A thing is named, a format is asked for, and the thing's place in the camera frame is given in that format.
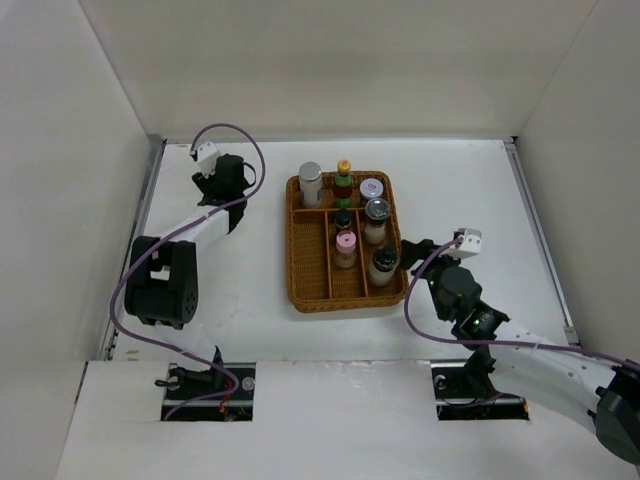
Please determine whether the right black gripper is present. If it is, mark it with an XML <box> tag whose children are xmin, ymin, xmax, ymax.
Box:
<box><xmin>399</xmin><ymin>239</ymin><xmax>467</xmax><ymax>321</ymax></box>

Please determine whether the white bottle black cap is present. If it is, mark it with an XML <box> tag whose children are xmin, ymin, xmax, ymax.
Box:
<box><xmin>368</xmin><ymin>246</ymin><xmax>399</xmax><ymax>287</ymax></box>

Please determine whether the salt shaker silver cap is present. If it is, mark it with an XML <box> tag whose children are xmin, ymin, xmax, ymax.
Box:
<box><xmin>364</xmin><ymin>198</ymin><xmax>392</xmax><ymax>245</ymax></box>

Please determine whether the pink cap spice jar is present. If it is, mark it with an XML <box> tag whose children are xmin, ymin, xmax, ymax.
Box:
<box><xmin>334</xmin><ymin>230</ymin><xmax>357</xmax><ymax>269</ymax></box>

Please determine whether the small dark spice jar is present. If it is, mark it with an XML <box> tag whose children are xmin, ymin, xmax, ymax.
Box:
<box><xmin>334</xmin><ymin>208</ymin><xmax>352</xmax><ymax>232</ymax></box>

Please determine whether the jar with red white lid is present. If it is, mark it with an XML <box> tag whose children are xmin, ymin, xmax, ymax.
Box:
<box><xmin>359</xmin><ymin>177</ymin><xmax>384</xmax><ymax>205</ymax></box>

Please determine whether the white jar silver lid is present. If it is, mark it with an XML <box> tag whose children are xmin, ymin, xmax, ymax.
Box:
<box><xmin>298</xmin><ymin>162</ymin><xmax>323</xmax><ymax>208</ymax></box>

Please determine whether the red sauce bottle green label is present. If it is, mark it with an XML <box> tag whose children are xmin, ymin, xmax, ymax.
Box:
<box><xmin>333</xmin><ymin>159</ymin><xmax>353</xmax><ymax>208</ymax></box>

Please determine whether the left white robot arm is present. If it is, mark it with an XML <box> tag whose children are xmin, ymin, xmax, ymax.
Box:
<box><xmin>124</xmin><ymin>153</ymin><xmax>255</xmax><ymax>331</ymax></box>

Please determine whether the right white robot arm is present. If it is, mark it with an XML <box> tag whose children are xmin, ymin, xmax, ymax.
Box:
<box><xmin>400</xmin><ymin>232</ymin><xmax>639</xmax><ymax>465</ymax></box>

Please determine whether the brown wicker divided tray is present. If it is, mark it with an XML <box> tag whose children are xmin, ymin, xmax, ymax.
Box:
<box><xmin>286</xmin><ymin>171</ymin><xmax>408</xmax><ymax>313</ymax></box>

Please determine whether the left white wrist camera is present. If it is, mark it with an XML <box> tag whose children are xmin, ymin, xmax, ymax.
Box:
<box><xmin>190</xmin><ymin>141</ymin><xmax>221</xmax><ymax>177</ymax></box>

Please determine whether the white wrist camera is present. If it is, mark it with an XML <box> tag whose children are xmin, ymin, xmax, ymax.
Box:
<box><xmin>190</xmin><ymin>141</ymin><xmax>221</xmax><ymax>177</ymax></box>
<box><xmin>449</xmin><ymin>228</ymin><xmax>482</xmax><ymax>260</ymax></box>

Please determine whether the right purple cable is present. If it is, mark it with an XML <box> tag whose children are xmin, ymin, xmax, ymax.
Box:
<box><xmin>402</xmin><ymin>238</ymin><xmax>640</xmax><ymax>371</ymax></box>

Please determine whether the purple cable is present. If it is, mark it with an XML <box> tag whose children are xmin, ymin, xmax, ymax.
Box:
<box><xmin>402</xmin><ymin>238</ymin><xmax>640</xmax><ymax>371</ymax></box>
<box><xmin>109</xmin><ymin>123</ymin><xmax>266</xmax><ymax>421</ymax></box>

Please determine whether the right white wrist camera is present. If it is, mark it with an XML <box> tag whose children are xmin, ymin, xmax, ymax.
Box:
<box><xmin>449</xmin><ymin>228</ymin><xmax>482</xmax><ymax>260</ymax></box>

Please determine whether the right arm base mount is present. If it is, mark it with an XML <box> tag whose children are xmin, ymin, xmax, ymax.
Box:
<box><xmin>430</xmin><ymin>352</ymin><xmax>529</xmax><ymax>421</ymax></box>

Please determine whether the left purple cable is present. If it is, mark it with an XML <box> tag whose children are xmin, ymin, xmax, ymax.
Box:
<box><xmin>109</xmin><ymin>123</ymin><xmax>266</xmax><ymax>421</ymax></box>

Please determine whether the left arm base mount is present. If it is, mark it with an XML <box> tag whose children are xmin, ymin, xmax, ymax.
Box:
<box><xmin>155</xmin><ymin>363</ymin><xmax>256</xmax><ymax>422</ymax></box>

